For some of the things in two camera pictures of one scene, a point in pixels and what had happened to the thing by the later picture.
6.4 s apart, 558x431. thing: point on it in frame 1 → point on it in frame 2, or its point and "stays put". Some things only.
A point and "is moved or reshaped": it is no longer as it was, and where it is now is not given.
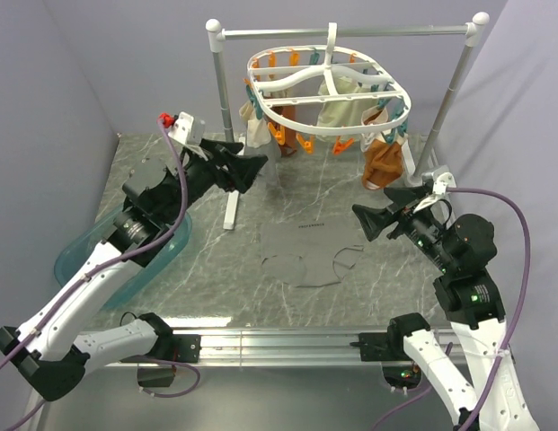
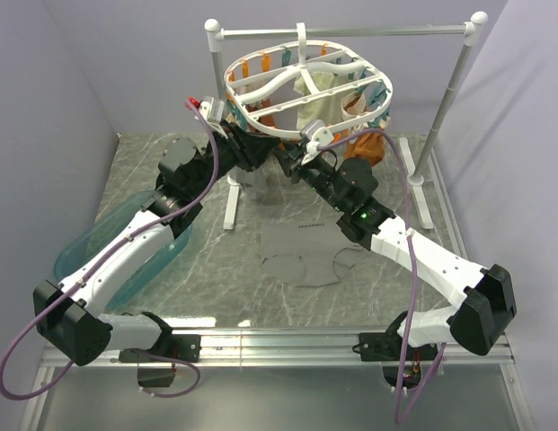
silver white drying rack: (477, 23) stays put
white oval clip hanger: (326, 90) is moved or reshaped
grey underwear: (309, 253) stays put
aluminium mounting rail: (286, 346) stays put
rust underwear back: (288, 112) → (269, 119)
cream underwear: (341, 113) → (327, 109)
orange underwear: (384, 163) → (368, 145)
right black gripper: (373, 218) → (291, 158)
